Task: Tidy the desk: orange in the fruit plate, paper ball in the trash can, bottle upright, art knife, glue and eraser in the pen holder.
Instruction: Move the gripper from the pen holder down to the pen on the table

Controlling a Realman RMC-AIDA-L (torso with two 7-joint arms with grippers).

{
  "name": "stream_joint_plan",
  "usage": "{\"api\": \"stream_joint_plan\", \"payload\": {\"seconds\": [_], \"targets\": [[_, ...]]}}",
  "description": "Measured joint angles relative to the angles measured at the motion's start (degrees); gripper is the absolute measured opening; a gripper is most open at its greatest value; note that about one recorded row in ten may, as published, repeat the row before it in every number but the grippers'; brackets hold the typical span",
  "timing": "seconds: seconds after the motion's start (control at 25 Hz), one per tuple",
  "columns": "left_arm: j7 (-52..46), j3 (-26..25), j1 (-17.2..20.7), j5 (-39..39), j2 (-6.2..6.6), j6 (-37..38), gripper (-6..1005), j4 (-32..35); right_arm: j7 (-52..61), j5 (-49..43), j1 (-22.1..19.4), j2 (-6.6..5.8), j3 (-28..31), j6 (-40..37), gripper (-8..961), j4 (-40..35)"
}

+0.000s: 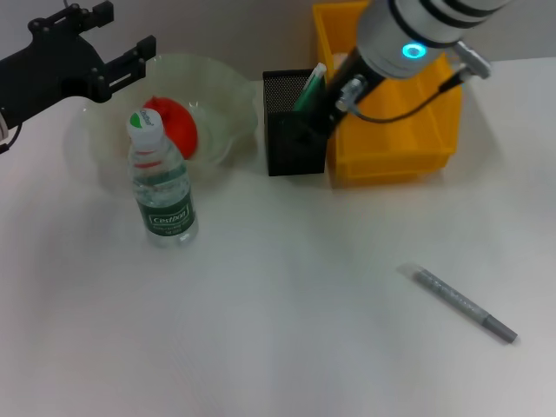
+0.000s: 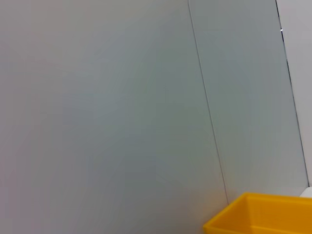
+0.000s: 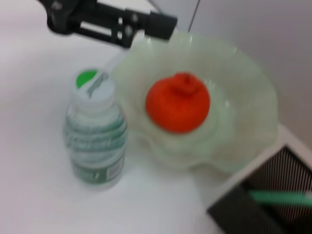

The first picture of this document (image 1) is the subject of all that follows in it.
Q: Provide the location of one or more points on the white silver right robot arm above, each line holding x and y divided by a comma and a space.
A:
417, 35

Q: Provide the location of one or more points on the clear green-label water bottle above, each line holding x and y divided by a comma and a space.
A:
165, 195

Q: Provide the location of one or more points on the yellow plastic bin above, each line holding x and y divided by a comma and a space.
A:
391, 143

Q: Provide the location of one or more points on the mint green utility knife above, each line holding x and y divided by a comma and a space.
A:
310, 87

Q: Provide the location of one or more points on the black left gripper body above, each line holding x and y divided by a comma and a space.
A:
48, 71

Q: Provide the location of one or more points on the grey marker pen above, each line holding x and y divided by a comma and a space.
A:
456, 302

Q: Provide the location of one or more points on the pale green glass fruit plate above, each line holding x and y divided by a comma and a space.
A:
221, 108

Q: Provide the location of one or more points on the black mesh pen holder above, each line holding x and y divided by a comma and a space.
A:
286, 147

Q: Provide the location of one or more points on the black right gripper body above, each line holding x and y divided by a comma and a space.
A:
343, 95

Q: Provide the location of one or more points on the orange fruit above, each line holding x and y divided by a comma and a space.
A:
182, 126

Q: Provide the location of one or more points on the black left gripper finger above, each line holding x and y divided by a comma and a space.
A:
101, 14
132, 56

